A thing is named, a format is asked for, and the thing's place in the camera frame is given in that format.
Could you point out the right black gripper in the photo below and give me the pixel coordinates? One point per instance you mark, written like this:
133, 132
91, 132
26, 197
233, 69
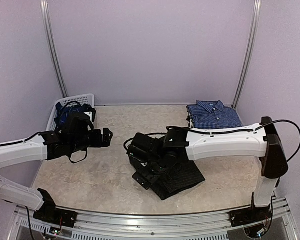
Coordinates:
148, 176

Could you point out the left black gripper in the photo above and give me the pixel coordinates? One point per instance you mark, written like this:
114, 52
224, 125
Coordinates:
98, 143

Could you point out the black pinstripe long sleeve shirt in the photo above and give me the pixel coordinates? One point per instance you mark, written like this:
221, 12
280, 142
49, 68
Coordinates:
182, 177

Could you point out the white plastic laundry basket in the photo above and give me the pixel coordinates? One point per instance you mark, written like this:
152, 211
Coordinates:
82, 99

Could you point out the blue checked shirt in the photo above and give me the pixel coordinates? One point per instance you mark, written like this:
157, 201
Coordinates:
209, 115

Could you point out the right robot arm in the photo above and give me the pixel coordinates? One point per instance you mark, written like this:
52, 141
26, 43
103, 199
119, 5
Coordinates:
158, 156

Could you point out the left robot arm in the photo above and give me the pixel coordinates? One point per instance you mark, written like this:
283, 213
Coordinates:
74, 133

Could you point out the dark blue plaid shirt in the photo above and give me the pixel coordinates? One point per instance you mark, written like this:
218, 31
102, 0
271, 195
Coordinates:
63, 111

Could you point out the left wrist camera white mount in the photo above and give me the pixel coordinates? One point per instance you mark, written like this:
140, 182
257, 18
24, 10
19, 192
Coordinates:
91, 113

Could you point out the front aluminium rail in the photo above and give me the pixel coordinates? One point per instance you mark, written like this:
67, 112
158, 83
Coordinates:
90, 225

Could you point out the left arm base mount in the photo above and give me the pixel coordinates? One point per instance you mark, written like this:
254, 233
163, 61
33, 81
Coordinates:
50, 213

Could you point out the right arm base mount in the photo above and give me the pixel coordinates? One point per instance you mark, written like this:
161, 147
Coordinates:
249, 215

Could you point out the left aluminium frame post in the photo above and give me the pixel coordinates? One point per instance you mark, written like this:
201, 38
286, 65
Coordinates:
44, 6

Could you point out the aluminium frame post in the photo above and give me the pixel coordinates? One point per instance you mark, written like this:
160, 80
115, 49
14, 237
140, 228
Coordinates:
44, 6
248, 52

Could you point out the right aluminium frame post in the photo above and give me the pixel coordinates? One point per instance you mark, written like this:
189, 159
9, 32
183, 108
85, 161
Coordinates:
248, 52

